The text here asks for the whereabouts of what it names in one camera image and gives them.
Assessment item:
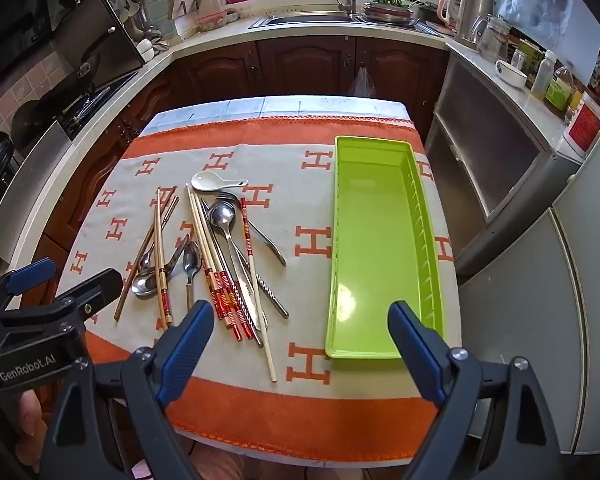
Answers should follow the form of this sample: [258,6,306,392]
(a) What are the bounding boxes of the stainless steel splash guard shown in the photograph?
[55,0,146,91]

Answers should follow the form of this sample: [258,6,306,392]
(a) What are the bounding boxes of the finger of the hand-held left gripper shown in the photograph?
[0,259,57,307]
[0,268,124,332]

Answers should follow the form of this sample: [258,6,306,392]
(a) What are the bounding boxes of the hanging clear plastic bag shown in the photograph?
[348,66,377,98]

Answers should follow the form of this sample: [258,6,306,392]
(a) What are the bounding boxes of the pale blue table cover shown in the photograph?
[140,95,413,133]

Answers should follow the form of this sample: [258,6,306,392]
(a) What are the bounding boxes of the pink and white kettle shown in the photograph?
[437,0,468,26]

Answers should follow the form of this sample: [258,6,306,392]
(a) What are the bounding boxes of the black wok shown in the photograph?
[10,100,46,148]

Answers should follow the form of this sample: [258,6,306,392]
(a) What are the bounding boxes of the steel kitchen sink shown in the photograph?
[248,12,361,30]

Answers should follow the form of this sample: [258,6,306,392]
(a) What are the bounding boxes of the pink bowl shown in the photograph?
[196,9,228,31]

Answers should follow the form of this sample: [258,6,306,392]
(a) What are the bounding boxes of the green plastic utensil tray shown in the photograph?
[326,135,447,360]

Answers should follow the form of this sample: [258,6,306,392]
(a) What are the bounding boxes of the dark wooden kitchen cabinets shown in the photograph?
[32,35,451,281]

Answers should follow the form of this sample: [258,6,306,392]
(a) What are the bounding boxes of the white plastic bottle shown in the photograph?
[530,50,558,101]

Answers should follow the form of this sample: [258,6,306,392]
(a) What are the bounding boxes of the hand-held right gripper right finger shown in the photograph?
[387,300,576,480]

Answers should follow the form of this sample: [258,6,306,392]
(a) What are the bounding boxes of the white ceramic spoon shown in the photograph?
[191,170,249,194]

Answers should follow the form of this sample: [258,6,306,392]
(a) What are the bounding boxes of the orange patterned blanket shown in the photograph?
[55,116,462,463]

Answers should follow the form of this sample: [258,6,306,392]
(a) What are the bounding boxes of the large steel serving spoon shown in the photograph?
[131,234,191,299]

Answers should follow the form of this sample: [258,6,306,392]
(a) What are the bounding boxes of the steel fork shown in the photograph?
[214,191,287,267]

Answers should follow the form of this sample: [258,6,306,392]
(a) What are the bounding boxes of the grey metal panel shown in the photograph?
[17,120,73,261]

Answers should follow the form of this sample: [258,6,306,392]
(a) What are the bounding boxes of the electric kettle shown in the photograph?
[457,0,496,43]

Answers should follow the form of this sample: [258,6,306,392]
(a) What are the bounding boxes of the white and blue bowl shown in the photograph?
[495,59,528,88]

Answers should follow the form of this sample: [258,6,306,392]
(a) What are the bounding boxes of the glass pitcher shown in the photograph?
[475,14,511,63]

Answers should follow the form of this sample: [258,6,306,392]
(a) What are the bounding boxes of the steel teaspoon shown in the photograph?
[182,241,203,314]

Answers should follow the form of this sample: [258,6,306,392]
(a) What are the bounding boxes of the grey steel cabinet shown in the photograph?
[425,50,583,276]

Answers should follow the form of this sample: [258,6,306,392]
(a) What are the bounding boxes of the black gas stove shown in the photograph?
[57,72,141,141]

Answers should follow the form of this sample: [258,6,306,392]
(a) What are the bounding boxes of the person's left hand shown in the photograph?
[13,389,49,462]

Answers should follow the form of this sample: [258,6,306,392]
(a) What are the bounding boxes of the yellow green label bottle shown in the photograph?
[545,65,576,113]

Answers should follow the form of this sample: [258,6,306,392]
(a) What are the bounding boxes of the red label container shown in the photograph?
[561,91,600,158]

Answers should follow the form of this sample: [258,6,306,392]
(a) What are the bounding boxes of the steel bowl of greens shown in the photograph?
[362,0,418,26]

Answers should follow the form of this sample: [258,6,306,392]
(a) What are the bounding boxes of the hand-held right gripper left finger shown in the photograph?
[40,300,216,480]

